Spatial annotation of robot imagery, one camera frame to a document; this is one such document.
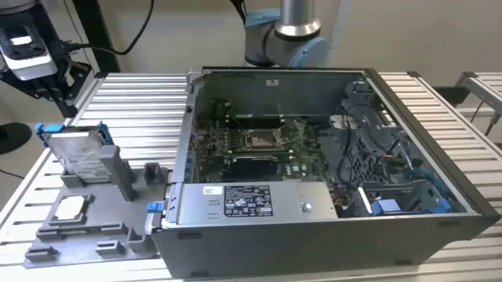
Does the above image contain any hard disk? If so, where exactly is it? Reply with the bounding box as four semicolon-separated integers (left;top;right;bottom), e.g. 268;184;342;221
34;120;115;180

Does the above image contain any grey disk bay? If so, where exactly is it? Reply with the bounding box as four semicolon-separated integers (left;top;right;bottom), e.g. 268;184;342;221
352;178;461;219

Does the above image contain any black upright post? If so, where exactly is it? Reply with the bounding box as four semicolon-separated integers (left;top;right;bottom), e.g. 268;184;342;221
73;0;123;79

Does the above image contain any CPU socket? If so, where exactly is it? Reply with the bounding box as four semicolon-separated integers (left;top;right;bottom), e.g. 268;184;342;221
245;128;285;151

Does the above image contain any grey parts rack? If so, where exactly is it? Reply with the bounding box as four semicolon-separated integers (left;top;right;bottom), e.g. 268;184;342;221
22;145;178;270

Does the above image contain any blue wire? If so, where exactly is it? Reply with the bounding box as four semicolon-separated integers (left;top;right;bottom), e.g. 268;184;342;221
402;166;429;184

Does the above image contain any black heat sink shroud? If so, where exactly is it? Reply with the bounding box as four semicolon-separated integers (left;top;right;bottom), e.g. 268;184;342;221
230;155;282;183

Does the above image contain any neighbouring aluminium table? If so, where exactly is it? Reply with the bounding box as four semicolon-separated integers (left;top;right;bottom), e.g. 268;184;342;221
454;71;502;119

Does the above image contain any black round stand base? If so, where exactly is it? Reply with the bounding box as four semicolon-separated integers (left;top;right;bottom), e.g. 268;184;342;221
0;122;34;156

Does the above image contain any green motherboard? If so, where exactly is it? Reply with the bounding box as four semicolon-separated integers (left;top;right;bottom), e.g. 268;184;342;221
190;116;332;184

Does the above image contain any black open PC case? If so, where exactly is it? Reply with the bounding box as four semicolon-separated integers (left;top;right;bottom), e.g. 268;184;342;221
150;65;502;278

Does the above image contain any black cable in case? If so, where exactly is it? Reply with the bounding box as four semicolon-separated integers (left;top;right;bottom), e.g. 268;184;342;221
336;102;369;184

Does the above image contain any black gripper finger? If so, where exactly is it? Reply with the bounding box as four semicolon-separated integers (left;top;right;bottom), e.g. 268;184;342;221
69;60;95;101
0;69;79;119

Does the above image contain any black hanging cable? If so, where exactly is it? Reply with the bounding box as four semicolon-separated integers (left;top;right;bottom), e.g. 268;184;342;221
58;0;155;56

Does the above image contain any silver power supply with label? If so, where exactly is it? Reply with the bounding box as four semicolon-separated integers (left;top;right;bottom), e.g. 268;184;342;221
175;180;341;227

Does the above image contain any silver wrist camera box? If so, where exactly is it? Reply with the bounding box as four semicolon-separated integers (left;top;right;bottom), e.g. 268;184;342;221
0;25;59;82

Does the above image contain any silver CPU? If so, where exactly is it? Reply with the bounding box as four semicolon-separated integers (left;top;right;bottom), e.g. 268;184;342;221
53;196;87;221

